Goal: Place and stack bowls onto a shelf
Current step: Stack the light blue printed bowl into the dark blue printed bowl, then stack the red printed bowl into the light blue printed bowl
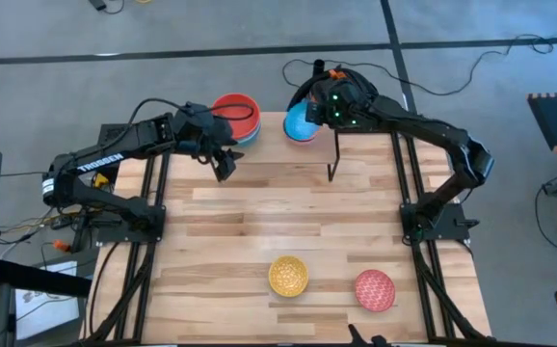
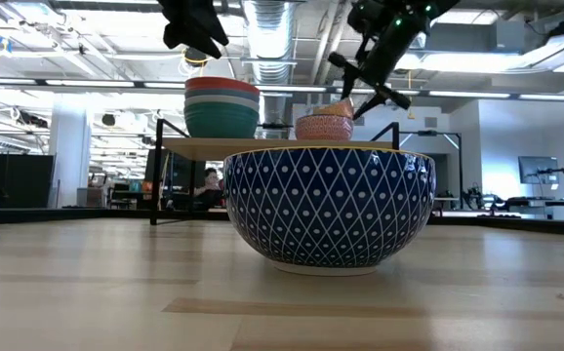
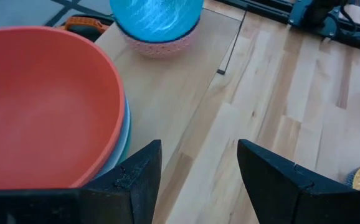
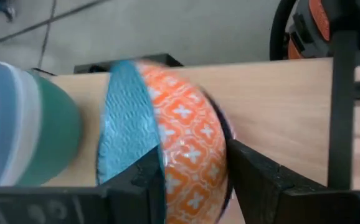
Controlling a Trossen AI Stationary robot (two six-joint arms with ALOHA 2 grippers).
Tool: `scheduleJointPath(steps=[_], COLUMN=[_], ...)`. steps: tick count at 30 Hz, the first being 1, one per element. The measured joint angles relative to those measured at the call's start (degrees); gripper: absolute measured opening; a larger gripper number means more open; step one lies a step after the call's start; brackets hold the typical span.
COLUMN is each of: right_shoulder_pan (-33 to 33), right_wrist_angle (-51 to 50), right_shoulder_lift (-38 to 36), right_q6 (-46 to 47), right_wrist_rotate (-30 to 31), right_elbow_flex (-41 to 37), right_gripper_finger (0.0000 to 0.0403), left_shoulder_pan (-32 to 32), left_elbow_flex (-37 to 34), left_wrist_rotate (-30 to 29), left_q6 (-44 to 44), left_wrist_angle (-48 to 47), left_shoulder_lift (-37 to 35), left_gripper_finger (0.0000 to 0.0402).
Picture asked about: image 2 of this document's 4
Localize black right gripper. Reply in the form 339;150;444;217
328;23;424;122

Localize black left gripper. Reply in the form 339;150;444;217
157;0;230;60

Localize light blue bowl orange outside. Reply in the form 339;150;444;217
311;98;355;120

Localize pink patterned bowl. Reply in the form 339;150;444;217
295;113;355;142

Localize red bowl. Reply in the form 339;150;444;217
184;76;261;97

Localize green bowl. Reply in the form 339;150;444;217
183;100;261;139

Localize yellow bowl blue diamond outside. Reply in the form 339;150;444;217
222;145;437;278

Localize wooden shelf black metal legs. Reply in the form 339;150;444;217
149;118;401;227

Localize person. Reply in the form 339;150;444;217
192;167;225;211

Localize computer monitor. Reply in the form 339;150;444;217
517;155;560;186

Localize black partition panel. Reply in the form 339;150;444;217
0;153;57;210

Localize silver ventilation duct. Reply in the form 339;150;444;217
241;0;297;85

